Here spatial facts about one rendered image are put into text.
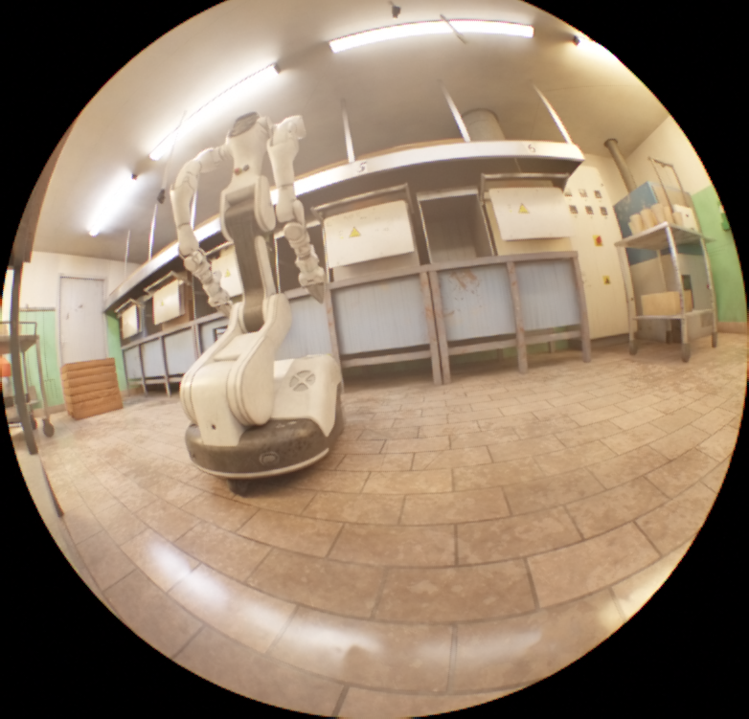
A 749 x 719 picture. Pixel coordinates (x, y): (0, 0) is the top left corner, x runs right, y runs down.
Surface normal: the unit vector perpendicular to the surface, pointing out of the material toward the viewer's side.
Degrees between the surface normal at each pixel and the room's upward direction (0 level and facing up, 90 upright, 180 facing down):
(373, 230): 90
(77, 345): 90
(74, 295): 90
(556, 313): 90
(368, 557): 0
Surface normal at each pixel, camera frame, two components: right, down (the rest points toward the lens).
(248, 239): 0.00, 0.38
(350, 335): -0.23, 0.07
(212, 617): -0.14, -0.99
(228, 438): 0.07, 0.03
